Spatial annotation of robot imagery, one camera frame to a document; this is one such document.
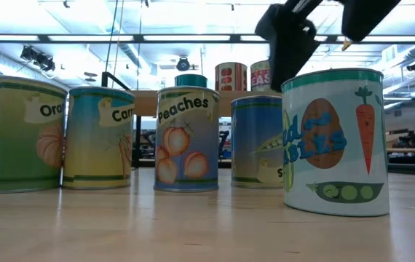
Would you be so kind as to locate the blue sweet peas can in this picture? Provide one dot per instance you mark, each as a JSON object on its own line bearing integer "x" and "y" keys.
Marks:
{"x": 255, "y": 145}

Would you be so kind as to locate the background workbench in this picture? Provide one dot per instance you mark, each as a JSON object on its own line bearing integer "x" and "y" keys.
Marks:
{"x": 411, "y": 150}

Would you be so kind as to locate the yellow hanging tag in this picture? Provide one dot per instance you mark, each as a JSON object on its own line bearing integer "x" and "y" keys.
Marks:
{"x": 346, "y": 44}

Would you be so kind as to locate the round black ceiling camera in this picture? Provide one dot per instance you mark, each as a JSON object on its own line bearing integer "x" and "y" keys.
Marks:
{"x": 183, "y": 64}

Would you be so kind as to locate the Oranges label can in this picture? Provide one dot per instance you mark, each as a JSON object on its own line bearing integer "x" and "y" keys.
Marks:
{"x": 7, "y": 145}

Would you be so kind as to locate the black ceiling spotlight cluster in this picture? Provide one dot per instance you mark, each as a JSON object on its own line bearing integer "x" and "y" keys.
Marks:
{"x": 37, "y": 58}

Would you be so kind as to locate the mixed vegetables can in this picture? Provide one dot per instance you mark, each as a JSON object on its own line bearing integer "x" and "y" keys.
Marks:
{"x": 335, "y": 153}

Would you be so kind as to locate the wooden shelf with black legs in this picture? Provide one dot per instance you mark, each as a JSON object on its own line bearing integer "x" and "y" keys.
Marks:
{"x": 145, "y": 103}

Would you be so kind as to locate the Peaches label can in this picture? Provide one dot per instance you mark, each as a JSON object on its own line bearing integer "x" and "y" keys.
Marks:
{"x": 187, "y": 153}

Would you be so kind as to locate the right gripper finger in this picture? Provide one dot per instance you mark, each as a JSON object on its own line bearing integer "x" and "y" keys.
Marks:
{"x": 289, "y": 51}
{"x": 367, "y": 16}

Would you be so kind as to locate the black overhead frame beam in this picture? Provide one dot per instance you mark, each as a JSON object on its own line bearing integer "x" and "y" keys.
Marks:
{"x": 138, "y": 38}

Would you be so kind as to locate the Green Peas label can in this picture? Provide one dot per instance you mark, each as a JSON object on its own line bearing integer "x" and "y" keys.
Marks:
{"x": 260, "y": 78}

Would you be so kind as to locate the teal rimmed can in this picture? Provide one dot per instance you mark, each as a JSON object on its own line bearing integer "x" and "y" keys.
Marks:
{"x": 191, "y": 81}

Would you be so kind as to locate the Carrots label can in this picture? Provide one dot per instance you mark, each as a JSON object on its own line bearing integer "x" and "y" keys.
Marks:
{"x": 94, "y": 153}

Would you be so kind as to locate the red tomato can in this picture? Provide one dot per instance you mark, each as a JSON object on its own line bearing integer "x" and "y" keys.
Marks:
{"x": 231, "y": 76}

